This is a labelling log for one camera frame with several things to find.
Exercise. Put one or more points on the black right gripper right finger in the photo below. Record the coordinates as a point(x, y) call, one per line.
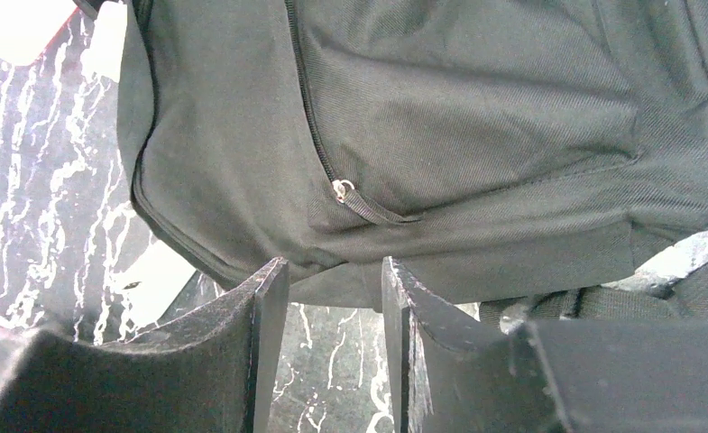
point(452, 373)

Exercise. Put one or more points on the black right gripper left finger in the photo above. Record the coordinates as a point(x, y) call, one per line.
point(212, 369)

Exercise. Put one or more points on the black student backpack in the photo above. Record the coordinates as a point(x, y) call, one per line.
point(500, 149)

